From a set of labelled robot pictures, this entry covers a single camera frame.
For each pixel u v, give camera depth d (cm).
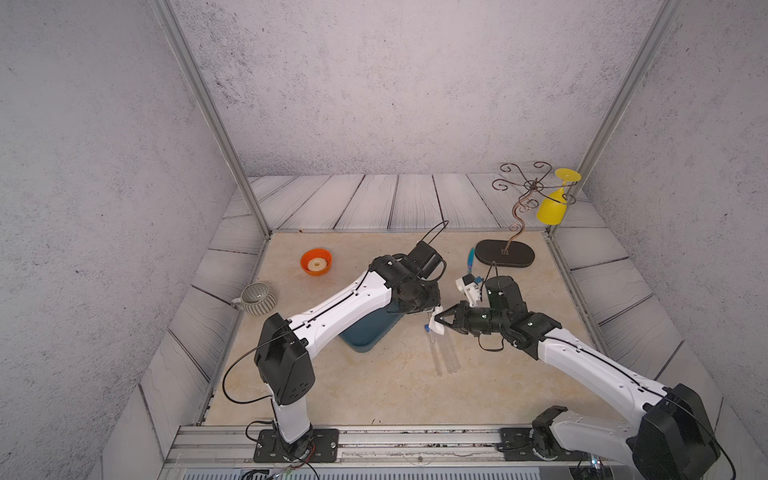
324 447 73
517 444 73
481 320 67
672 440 39
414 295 63
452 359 87
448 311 75
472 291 74
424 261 61
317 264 107
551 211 99
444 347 90
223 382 87
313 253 108
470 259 111
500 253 111
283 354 43
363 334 87
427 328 75
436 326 76
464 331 69
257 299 99
